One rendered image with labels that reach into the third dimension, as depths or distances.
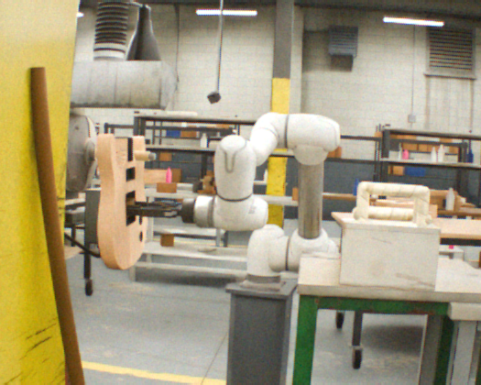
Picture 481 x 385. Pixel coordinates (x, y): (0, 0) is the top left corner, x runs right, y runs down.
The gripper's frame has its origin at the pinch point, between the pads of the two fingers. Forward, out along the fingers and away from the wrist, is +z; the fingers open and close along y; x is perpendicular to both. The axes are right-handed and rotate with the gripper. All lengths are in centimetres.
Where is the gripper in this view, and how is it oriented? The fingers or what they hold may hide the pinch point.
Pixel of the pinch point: (131, 207)
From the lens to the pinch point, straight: 168.9
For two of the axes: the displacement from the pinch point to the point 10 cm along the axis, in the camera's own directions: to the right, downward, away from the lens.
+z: -9.9, -0.4, 1.2
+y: 1.3, -1.3, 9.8
